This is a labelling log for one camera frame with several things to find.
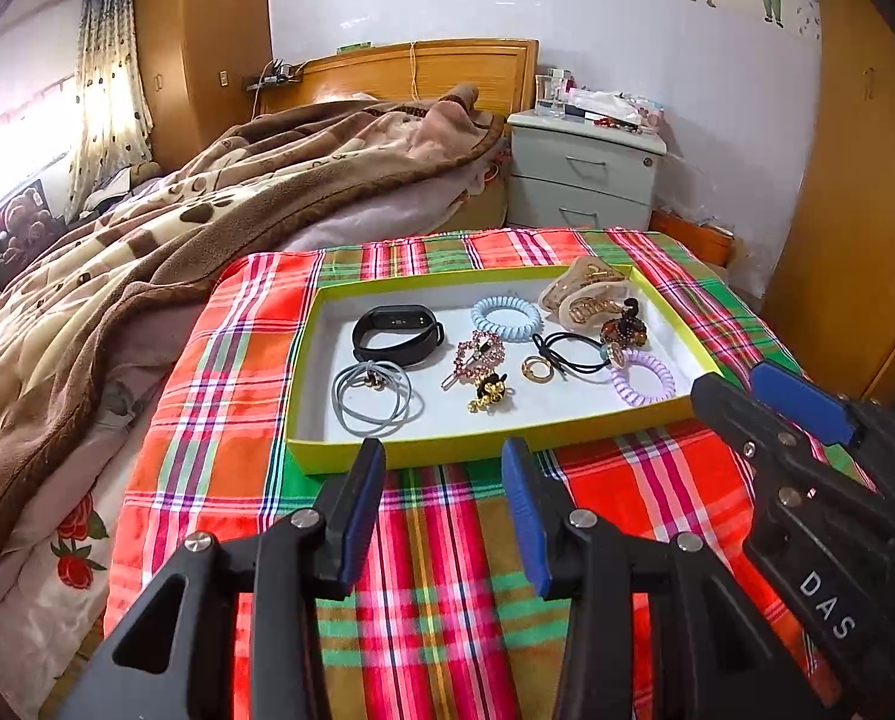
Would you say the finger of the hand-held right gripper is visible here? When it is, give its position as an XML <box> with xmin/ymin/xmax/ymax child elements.
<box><xmin>751</xmin><ymin>361</ymin><xmax>869</xmax><ymax>447</ymax></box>
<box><xmin>691</xmin><ymin>373</ymin><xmax>879</xmax><ymax>515</ymax></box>

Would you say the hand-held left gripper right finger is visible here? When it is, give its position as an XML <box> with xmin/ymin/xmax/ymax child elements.
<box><xmin>501</xmin><ymin>436</ymin><xmax>827</xmax><ymax>720</ymax></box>

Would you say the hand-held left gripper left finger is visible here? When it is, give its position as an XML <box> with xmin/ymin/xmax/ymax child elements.
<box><xmin>57</xmin><ymin>436</ymin><xmax>387</xmax><ymax>720</ymax></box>

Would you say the lime green cardboard tray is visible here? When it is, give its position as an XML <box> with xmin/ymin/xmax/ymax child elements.
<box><xmin>283</xmin><ymin>262</ymin><xmax>725</xmax><ymax>475</ymax></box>

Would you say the purple spiral hair tie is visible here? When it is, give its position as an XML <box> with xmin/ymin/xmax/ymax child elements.
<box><xmin>610</xmin><ymin>349</ymin><xmax>677</xmax><ymax>406</ymax></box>

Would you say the grey hair tie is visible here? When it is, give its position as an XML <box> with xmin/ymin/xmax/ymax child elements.
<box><xmin>331</xmin><ymin>360</ymin><xmax>414</xmax><ymax>440</ymax></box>

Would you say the black gold bow clip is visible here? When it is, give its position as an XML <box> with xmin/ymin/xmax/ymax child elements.
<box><xmin>468</xmin><ymin>371</ymin><xmax>514</xmax><ymax>413</ymax></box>

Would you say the brown rhinestone claw clip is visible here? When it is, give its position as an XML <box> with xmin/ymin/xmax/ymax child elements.
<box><xmin>601</xmin><ymin>298</ymin><xmax>649</xmax><ymax>350</ymax></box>

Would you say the black hair tie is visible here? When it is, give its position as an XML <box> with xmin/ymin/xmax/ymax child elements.
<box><xmin>531</xmin><ymin>330</ymin><xmax>622</xmax><ymax>377</ymax></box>

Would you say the pink rhinestone hair clip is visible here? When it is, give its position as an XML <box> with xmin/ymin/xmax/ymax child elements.
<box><xmin>441</xmin><ymin>330</ymin><xmax>507</xmax><ymax>392</ymax></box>

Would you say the light blue spiral hair tie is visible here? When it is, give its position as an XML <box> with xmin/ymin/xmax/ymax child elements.
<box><xmin>471</xmin><ymin>296</ymin><xmax>540</xmax><ymax>344</ymax></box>

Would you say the red green plaid cloth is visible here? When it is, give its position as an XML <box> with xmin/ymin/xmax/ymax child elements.
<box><xmin>102</xmin><ymin>229</ymin><xmax>876</xmax><ymax>720</ymax></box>

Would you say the orange box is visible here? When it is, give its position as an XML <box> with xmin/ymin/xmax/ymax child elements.
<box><xmin>649</xmin><ymin>210</ymin><xmax>737</xmax><ymax>267</ymax></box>

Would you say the black fitness band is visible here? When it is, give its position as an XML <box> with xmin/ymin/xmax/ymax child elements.
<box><xmin>352</xmin><ymin>304</ymin><xmax>447</xmax><ymax>368</ymax></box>

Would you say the transparent beige hair claw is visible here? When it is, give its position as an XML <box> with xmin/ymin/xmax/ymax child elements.
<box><xmin>538</xmin><ymin>256</ymin><xmax>637</xmax><ymax>332</ymax></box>

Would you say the wooden door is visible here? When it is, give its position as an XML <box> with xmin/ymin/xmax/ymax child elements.
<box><xmin>762</xmin><ymin>0</ymin><xmax>895</xmax><ymax>406</ymax></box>

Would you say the lilac quilt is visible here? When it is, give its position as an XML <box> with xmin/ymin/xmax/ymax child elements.
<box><xmin>274</xmin><ymin>165</ymin><xmax>508</xmax><ymax>252</ymax></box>

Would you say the grey nightstand with drawers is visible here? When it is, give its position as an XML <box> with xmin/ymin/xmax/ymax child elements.
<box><xmin>505</xmin><ymin>109</ymin><xmax>667</xmax><ymax>230</ymax></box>

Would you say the floral bedsheet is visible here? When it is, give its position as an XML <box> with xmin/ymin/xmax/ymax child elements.
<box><xmin>0</xmin><ymin>360</ymin><xmax>185</xmax><ymax>698</ymax></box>

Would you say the wooden bed base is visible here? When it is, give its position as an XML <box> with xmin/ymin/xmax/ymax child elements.
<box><xmin>424</xmin><ymin>180</ymin><xmax>510</xmax><ymax>235</ymax></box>

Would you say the brown patterned blanket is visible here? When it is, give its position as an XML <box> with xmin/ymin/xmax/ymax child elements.
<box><xmin>0</xmin><ymin>82</ymin><xmax>508</xmax><ymax>593</ymax></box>

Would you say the clutter of small packets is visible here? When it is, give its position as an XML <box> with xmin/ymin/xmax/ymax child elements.
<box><xmin>567</xmin><ymin>86</ymin><xmax>666</xmax><ymax>134</ymax></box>

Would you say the clear glass container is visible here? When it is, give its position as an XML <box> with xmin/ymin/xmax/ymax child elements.
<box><xmin>535</xmin><ymin>69</ymin><xmax>572</xmax><ymax>117</ymax></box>

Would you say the power strip with chargers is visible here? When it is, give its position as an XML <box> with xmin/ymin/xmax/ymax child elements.
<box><xmin>244</xmin><ymin>60</ymin><xmax>302</xmax><ymax>91</ymax></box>

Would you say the brown teddy bear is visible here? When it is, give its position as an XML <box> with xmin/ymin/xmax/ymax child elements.
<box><xmin>0</xmin><ymin>184</ymin><xmax>50</xmax><ymax>263</ymax></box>

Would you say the wooden bed headboard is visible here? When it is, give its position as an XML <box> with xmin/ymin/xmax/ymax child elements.
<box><xmin>258</xmin><ymin>39</ymin><xmax>540</xmax><ymax>121</ymax></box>

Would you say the wooden wardrobe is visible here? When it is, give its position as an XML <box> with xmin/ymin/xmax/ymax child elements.
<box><xmin>132</xmin><ymin>0</ymin><xmax>272</xmax><ymax>173</ymax></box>

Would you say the dotted cream curtain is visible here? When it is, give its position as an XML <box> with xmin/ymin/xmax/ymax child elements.
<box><xmin>64</xmin><ymin>0</ymin><xmax>154</xmax><ymax>200</ymax></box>

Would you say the bright window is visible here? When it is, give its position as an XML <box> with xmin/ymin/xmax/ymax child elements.
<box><xmin>0</xmin><ymin>67</ymin><xmax>80</xmax><ymax>218</ymax></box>

